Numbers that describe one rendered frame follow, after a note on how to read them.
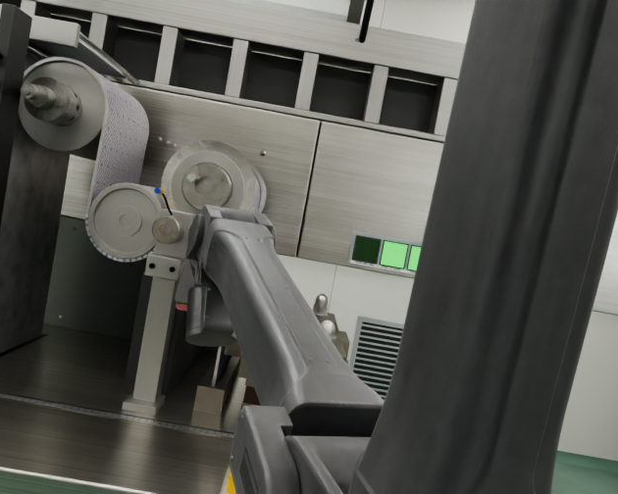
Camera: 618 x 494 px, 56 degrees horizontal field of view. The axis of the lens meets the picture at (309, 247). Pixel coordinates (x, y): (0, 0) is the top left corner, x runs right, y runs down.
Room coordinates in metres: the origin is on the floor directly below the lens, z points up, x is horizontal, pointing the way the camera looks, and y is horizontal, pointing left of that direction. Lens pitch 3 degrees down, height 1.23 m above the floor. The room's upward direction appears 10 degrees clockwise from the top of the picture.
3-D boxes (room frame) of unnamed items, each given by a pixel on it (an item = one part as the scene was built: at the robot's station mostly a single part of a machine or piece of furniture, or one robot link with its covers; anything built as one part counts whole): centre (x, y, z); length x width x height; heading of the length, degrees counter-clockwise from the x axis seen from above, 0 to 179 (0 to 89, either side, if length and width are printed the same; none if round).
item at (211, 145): (0.92, 0.17, 1.25); 0.15 x 0.01 x 0.15; 91
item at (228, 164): (1.04, 0.17, 1.25); 0.26 x 0.12 x 0.12; 1
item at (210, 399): (1.04, 0.11, 0.92); 0.28 x 0.04 x 0.04; 1
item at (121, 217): (1.04, 0.29, 1.17); 0.26 x 0.12 x 0.12; 1
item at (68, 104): (0.89, 0.42, 1.33); 0.06 x 0.06 x 0.06; 1
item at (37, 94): (0.83, 0.42, 1.33); 0.06 x 0.03 x 0.03; 1
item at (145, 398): (0.88, 0.21, 1.05); 0.06 x 0.05 x 0.31; 1
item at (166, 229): (0.84, 0.21, 1.18); 0.04 x 0.02 x 0.04; 91
